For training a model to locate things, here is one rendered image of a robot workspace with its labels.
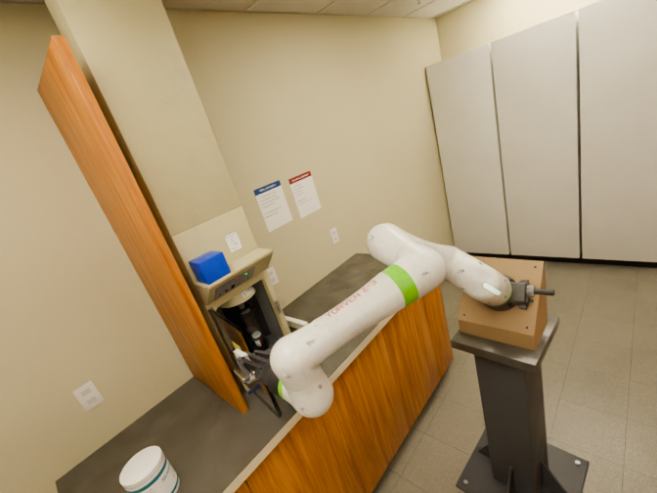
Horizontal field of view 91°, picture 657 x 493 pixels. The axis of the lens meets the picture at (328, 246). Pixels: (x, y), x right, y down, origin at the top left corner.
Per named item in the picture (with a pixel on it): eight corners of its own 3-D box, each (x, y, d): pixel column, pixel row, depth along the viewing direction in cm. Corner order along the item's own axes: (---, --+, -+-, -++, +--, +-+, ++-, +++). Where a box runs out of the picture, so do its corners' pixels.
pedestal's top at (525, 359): (559, 324, 135) (559, 316, 133) (536, 374, 116) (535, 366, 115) (481, 307, 158) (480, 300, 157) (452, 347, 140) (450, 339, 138)
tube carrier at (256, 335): (244, 350, 160) (228, 314, 153) (261, 336, 167) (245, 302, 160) (256, 356, 152) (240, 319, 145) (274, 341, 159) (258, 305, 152)
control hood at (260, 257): (203, 305, 128) (193, 284, 125) (266, 266, 149) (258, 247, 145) (217, 310, 120) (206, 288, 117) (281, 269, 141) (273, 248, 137)
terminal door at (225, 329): (246, 383, 142) (210, 308, 129) (283, 419, 118) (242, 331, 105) (245, 384, 142) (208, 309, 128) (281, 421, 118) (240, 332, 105)
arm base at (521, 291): (556, 277, 118) (552, 274, 114) (554, 318, 115) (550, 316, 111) (482, 274, 137) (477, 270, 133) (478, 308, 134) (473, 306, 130)
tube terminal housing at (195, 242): (220, 375, 161) (149, 236, 136) (269, 336, 182) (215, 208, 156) (246, 392, 144) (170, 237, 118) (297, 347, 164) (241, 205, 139)
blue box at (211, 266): (197, 282, 125) (188, 261, 122) (219, 270, 132) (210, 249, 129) (208, 285, 118) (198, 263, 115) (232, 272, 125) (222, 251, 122)
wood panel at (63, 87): (193, 376, 167) (36, 90, 120) (198, 372, 169) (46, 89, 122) (242, 414, 133) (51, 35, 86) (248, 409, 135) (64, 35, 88)
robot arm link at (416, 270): (422, 261, 101) (421, 231, 93) (455, 284, 92) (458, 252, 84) (376, 291, 95) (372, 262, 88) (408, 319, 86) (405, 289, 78)
